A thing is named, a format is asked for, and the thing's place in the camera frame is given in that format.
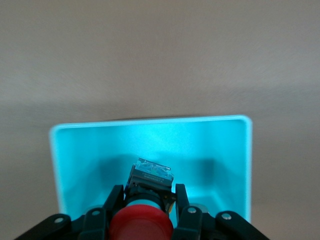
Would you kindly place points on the red push button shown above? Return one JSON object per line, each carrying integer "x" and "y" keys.
{"x": 140, "y": 222}

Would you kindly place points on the cyan plastic bin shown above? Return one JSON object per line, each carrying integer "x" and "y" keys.
{"x": 150, "y": 140}

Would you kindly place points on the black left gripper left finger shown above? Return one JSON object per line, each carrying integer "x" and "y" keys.
{"x": 96, "y": 220}

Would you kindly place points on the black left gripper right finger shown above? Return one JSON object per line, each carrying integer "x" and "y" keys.
{"x": 191, "y": 222}

